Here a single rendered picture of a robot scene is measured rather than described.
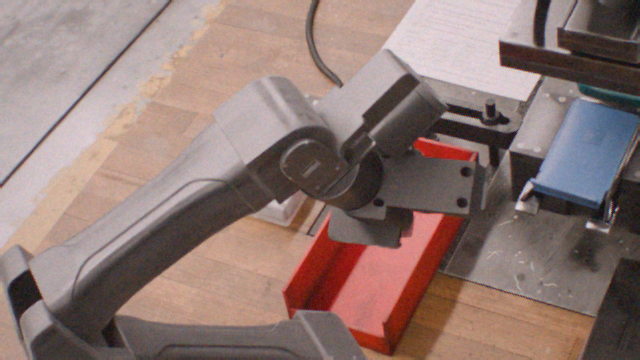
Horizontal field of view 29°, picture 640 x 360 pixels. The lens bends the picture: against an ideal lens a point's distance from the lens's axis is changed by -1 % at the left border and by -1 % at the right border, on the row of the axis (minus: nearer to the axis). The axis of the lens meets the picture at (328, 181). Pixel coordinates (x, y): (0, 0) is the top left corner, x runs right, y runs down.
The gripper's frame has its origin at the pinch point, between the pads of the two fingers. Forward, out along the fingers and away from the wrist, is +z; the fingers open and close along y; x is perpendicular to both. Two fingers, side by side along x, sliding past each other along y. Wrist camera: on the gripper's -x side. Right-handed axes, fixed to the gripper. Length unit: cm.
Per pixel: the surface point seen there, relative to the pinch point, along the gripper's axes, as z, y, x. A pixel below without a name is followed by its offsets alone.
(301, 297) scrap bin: 14.3, -9.9, 14.8
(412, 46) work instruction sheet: 39.7, 24.5, 15.8
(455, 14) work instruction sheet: 44, 30, 12
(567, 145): 21.6, 10.3, -9.9
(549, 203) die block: 27.0, 4.5, -7.5
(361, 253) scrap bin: 20.5, -4.0, 11.1
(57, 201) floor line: 125, 5, 125
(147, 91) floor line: 146, 36, 120
